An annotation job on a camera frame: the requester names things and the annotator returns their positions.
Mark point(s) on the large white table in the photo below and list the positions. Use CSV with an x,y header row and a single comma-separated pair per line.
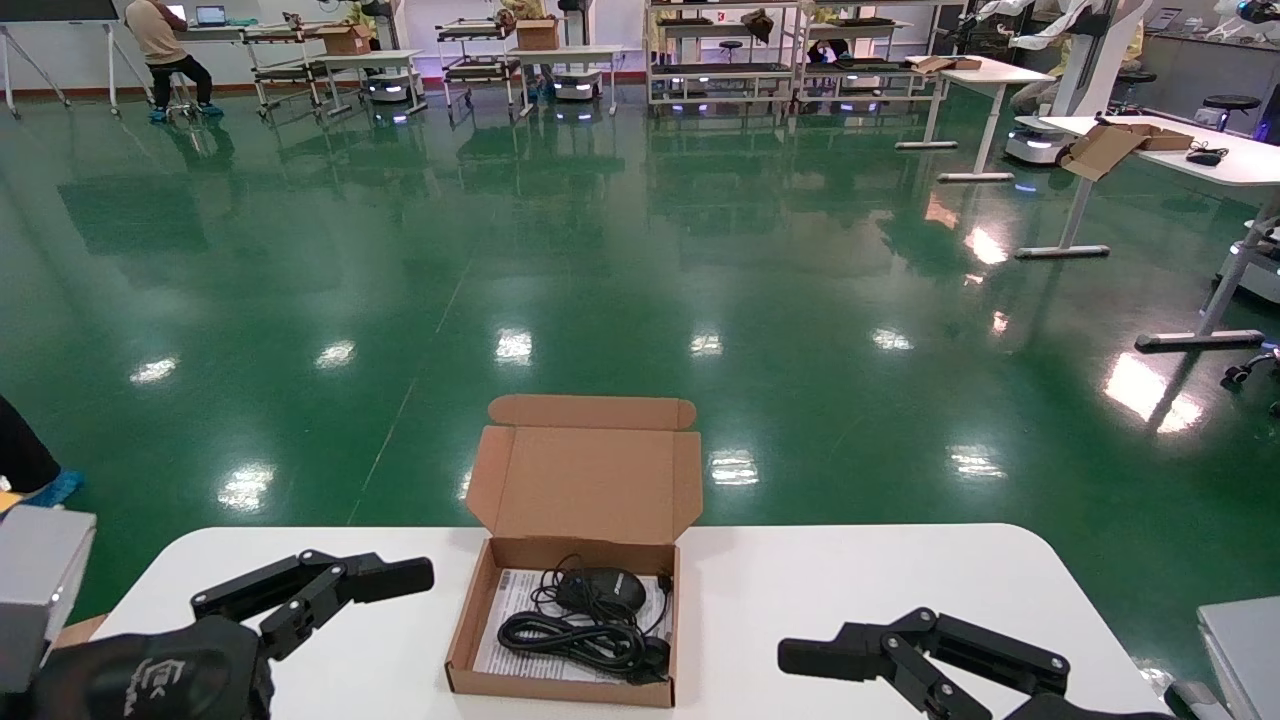
x,y
1230,165

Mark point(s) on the open brown cardboard box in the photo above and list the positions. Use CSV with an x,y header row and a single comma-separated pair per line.
x,y
1100,150

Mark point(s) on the grey rounded robot part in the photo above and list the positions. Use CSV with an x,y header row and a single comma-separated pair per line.
x,y
1195,702

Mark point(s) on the brown cardboard storage box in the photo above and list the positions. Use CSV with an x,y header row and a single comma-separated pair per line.
x,y
590,480

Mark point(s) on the white table with flat box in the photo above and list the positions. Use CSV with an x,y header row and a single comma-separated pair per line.
x,y
1000,75

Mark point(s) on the office chair wheel base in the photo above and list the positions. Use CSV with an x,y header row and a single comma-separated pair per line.
x,y
1250,370

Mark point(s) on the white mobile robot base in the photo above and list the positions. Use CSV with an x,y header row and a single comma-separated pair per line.
x,y
388,88
577,87

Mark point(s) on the person in black trousers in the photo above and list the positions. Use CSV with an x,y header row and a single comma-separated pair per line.
x,y
20,450

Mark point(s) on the flat brown cardboard box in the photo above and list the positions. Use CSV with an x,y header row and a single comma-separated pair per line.
x,y
935,63

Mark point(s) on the white paper manual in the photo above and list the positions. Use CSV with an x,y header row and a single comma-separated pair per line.
x,y
515,592

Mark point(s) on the person in yellow coat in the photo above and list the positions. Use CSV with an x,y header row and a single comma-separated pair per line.
x,y
1028,95

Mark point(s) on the brown bag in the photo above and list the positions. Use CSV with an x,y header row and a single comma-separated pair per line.
x,y
758,25

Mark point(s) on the white tall robot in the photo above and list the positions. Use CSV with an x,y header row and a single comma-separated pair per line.
x,y
1085,60

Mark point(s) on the black round stool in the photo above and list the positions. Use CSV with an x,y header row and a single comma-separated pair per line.
x,y
1232,102

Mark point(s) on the seated person in beige shirt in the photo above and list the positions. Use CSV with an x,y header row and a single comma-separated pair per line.
x,y
155,35

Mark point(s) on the brown cardboard piece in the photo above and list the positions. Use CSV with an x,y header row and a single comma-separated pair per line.
x,y
80,630

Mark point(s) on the open laptop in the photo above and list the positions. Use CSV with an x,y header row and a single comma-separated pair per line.
x,y
210,15

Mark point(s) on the black computer mouse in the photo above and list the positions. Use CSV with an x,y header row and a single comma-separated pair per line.
x,y
605,592

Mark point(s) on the black display on stand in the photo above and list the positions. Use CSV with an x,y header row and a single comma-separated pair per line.
x,y
55,8

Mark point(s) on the metal rack cart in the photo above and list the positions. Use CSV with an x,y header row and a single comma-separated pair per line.
x,y
285,72
478,70

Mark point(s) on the large white shelf rack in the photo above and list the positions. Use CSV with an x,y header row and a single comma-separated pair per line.
x,y
870,68
720,70

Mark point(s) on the small white table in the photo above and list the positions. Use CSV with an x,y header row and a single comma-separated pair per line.
x,y
565,52
370,58

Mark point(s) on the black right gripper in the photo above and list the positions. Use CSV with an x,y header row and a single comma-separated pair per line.
x,y
1080,710

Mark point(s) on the black covered left gripper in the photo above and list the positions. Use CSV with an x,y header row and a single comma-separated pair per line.
x,y
160,680

